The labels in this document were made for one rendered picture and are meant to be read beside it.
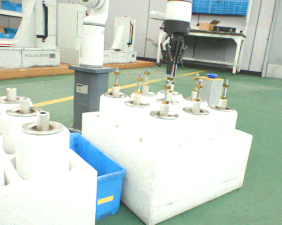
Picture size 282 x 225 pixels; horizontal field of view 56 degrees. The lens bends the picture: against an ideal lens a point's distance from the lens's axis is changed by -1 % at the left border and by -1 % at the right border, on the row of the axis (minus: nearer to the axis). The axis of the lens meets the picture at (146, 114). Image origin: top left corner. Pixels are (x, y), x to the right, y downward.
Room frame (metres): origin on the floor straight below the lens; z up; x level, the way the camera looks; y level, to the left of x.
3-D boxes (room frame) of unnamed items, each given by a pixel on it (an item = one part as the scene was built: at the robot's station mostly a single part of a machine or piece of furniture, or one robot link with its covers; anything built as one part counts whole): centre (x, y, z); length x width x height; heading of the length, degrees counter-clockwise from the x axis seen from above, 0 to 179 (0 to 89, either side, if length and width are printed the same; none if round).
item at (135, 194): (0.81, -0.06, 0.09); 0.39 x 0.39 x 0.18; 39
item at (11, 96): (0.64, 0.34, 0.26); 0.02 x 0.02 x 0.03
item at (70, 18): (4.09, 0.83, 0.45); 1.51 x 0.57 x 0.74; 156
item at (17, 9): (5.80, 2.93, 0.89); 0.50 x 0.38 x 0.21; 64
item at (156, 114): (0.65, -0.04, 0.25); 0.08 x 0.08 x 0.01
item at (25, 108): (0.55, 0.27, 0.26); 0.02 x 0.02 x 0.03
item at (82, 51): (1.17, 0.26, 0.39); 0.09 x 0.09 x 0.17; 66
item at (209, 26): (5.61, -1.05, 0.87); 0.40 x 0.30 x 0.23; 52
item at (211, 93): (1.05, -0.24, 0.16); 0.07 x 0.07 x 0.31; 39
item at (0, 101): (0.64, 0.34, 0.25); 0.08 x 0.08 x 0.01
